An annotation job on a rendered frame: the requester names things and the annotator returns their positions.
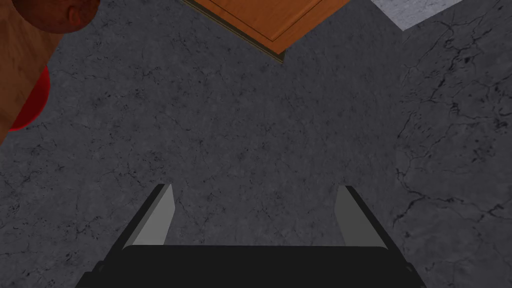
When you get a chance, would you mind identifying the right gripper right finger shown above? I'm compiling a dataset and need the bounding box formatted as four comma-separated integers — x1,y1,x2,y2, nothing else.
333,185,395,252

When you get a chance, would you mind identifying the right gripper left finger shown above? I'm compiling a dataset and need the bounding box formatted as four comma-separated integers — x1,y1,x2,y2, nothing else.
116,183,176,252

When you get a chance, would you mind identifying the red round object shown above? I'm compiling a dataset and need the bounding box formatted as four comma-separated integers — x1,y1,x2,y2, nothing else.
8,65,52,133

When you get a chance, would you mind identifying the brown wooden table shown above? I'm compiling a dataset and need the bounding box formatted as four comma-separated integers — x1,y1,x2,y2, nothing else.
0,0,67,146

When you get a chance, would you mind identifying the orange wooden cupboard door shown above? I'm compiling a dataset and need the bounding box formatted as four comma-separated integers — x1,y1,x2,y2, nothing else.
181,0,352,64

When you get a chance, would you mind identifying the brown round knob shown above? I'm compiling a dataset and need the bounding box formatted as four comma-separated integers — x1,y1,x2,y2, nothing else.
11,0,102,35

